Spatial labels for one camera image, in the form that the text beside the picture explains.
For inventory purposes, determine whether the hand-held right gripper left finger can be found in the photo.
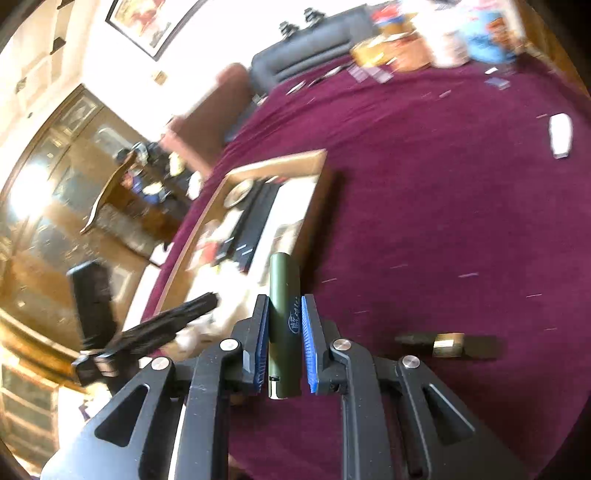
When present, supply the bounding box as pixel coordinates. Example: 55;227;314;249
41;294;271;480

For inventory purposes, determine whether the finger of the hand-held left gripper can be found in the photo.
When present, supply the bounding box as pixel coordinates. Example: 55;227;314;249
107;292;219;357

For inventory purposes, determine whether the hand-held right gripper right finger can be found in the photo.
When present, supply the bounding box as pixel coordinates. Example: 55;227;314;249
301;294;527;480

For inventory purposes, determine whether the green cylinder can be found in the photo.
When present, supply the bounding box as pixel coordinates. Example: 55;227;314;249
267;252;302;400

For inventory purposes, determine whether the black bar grey cap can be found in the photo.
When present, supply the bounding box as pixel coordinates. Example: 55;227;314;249
238;181;283;274

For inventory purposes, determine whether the white wooden framed tray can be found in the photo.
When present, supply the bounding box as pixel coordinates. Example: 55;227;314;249
156;148;334;335

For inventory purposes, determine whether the clear plastic case red insert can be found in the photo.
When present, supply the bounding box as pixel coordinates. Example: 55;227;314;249
187;219;232;273

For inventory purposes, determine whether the cluttered wooden side table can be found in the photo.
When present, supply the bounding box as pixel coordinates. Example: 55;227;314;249
80;142;205;261

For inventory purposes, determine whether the round metal dish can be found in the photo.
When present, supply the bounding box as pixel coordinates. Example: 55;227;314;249
224;179;256;208

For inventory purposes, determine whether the brown chair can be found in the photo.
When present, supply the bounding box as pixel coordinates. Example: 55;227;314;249
158;64;254;182

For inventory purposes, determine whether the black leather sofa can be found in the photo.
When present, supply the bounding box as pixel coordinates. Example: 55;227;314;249
249;4;385;90

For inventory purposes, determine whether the yellow tape roll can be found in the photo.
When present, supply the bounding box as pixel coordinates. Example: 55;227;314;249
350;37;393;68

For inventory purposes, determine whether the white rectangular case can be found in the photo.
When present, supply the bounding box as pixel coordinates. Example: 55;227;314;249
549;113;574;160

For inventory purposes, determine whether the white cylindrical container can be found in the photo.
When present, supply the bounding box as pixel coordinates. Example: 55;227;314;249
429;9;469;68

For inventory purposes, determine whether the blue snack bag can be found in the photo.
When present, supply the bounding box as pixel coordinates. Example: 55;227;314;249
464;0;527;65

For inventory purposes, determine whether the yellow handled hammer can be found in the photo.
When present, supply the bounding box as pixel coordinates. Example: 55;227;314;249
394;331;502;361

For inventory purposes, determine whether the framed wall picture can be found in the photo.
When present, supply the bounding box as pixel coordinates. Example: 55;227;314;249
105;0;211;62

